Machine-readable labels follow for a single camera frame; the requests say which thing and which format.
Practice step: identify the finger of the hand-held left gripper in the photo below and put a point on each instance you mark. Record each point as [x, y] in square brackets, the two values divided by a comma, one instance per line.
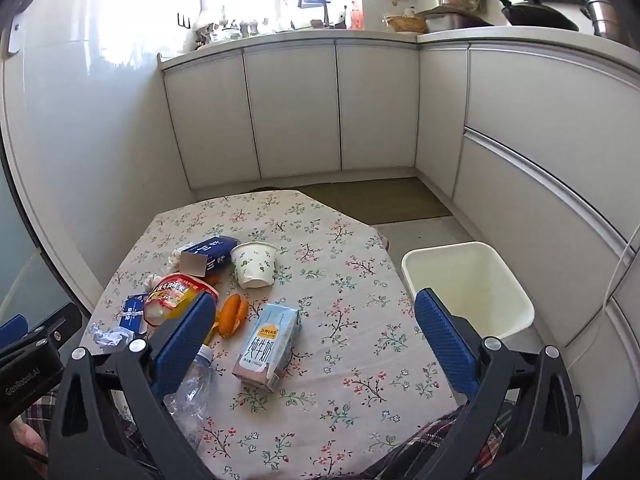
[12, 329]

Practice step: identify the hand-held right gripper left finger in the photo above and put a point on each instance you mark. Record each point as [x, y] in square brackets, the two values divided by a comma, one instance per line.
[182, 340]

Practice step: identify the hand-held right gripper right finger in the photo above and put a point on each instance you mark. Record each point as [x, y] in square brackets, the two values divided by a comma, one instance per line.
[445, 345]

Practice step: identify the large orange peel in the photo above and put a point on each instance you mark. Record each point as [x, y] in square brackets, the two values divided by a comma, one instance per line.
[231, 315]

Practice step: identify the blue biscuit box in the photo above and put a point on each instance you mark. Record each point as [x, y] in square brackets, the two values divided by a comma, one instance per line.
[132, 310]

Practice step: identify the white plastic trash bin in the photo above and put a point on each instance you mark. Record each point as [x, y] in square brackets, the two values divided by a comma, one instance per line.
[465, 280]

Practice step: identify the white tissue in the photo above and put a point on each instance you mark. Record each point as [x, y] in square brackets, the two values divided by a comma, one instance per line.
[176, 256]

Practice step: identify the light blue milk carton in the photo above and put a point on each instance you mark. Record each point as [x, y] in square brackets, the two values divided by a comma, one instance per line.
[267, 345]

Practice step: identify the person's left forearm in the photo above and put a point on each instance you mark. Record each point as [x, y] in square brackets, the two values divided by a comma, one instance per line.
[27, 442]

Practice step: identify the frosted glass door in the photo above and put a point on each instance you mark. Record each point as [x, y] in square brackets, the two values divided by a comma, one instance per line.
[20, 285]

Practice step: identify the red instant noodle cup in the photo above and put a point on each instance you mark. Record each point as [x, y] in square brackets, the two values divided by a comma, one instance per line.
[172, 295]

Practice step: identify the clear plastic bottle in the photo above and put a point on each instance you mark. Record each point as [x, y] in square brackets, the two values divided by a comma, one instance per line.
[192, 395]

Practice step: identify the small orange peel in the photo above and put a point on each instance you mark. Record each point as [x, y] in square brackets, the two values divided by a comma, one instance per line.
[212, 280]

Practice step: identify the crumpled silver wrapper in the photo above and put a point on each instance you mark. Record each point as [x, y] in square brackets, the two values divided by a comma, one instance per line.
[107, 336]

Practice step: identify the blue carton with cardboard flap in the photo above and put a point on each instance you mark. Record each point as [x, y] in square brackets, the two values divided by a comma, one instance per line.
[212, 250]

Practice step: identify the white paper cup green print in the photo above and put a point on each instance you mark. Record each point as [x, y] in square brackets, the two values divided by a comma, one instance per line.
[252, 262]

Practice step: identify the floral tablecloth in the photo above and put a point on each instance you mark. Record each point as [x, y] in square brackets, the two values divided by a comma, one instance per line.
[340, 270]

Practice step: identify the brown floor mat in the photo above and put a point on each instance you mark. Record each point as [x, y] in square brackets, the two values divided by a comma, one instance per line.
[380, 200]

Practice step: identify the white drawer cabinet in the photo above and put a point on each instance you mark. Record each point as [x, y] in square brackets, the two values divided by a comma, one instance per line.
[540, 160]

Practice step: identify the white kitchen base cabinet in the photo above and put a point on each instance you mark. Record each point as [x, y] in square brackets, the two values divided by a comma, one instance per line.
[300, 110]

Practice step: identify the black hooks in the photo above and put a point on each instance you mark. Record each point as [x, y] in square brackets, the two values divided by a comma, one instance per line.
[183, 21]

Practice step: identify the metal tray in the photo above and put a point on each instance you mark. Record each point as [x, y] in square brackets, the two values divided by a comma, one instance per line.
[450, 22]

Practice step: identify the wicker basket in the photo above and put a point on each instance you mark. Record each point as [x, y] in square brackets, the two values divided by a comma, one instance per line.
[407, 24]

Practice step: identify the red bottle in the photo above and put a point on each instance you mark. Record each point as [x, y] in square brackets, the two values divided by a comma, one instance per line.
[357, 15]

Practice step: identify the black wok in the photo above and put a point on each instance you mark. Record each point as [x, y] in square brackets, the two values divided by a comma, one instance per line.
[535, 15]

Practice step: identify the steel pot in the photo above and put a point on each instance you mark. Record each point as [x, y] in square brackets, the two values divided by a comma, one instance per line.
[600, 10]

